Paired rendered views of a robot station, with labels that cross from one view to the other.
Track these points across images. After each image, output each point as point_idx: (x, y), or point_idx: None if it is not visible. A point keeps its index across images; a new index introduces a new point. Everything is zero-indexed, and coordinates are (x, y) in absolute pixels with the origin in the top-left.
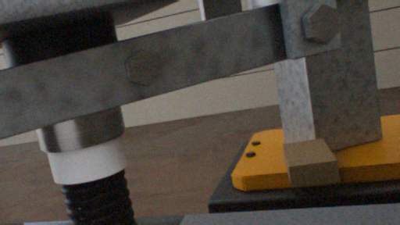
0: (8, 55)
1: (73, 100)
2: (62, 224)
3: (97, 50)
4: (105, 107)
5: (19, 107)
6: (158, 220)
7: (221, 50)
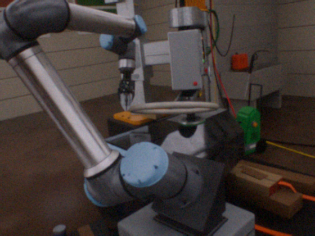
0: (190, 90)
1: (197, 94)
2: (145, 126)
3: (197, 89)
4: (197, 95)
5: (196, 95)
6: (163, 121)
7: (198, 89)
